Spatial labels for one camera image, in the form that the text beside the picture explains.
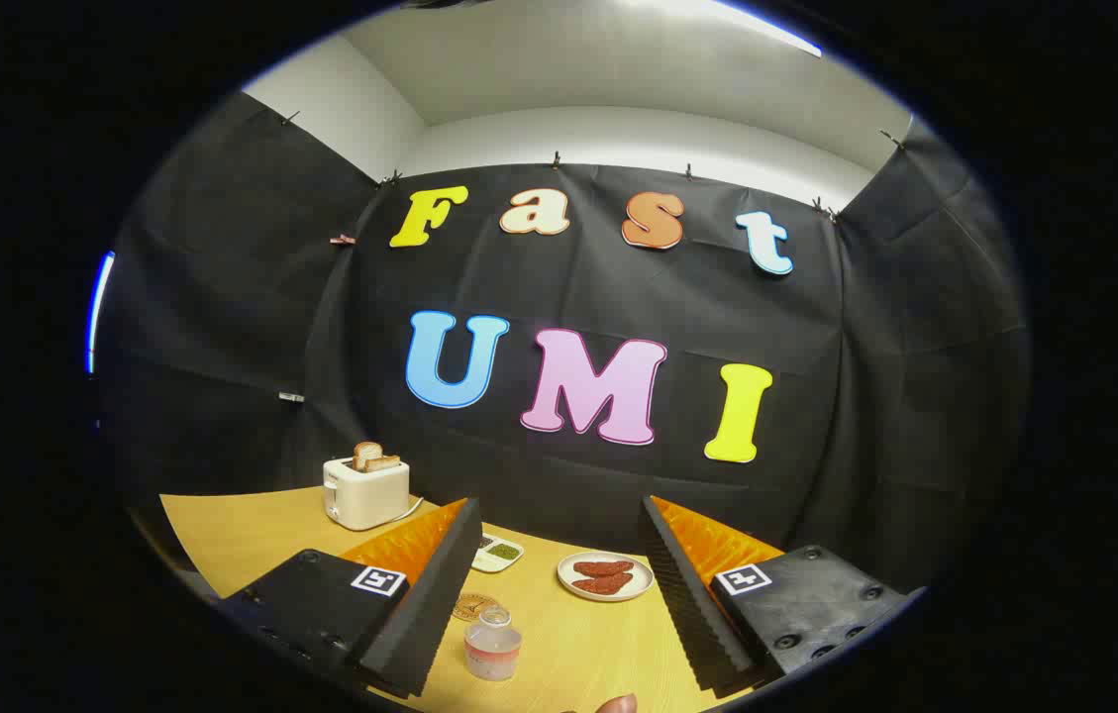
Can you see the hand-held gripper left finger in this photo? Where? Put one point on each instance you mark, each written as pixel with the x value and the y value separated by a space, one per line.
pixel 430 604

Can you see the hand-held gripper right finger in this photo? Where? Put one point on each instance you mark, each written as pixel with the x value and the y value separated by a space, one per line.
pixel 692 604

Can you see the round wooden coaster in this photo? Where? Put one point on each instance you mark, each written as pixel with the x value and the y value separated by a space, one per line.
pixel 471 606

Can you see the clear juice bottle pink label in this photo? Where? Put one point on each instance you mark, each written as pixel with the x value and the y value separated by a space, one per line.
pixel 492 654

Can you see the round white plate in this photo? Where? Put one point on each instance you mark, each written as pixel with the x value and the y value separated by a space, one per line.
pixel 643 579

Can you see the small white divided dish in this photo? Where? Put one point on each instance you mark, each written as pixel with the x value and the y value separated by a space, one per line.
pixel 502 552

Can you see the brown sausage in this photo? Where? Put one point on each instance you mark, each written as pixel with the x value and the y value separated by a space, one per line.
pixel 603 568
pixel 604 584

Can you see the wooden table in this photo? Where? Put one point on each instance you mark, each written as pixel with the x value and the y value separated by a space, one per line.
pixel 578 644

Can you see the cream toaster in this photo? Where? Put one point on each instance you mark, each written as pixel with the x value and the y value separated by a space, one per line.
pixel 365 500

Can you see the toast slice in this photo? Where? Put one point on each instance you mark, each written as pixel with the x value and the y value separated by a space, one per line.
pixel 364 454
pixel 384 462

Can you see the black backdrop cloth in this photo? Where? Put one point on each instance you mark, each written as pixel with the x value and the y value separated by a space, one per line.
pixel 618 297

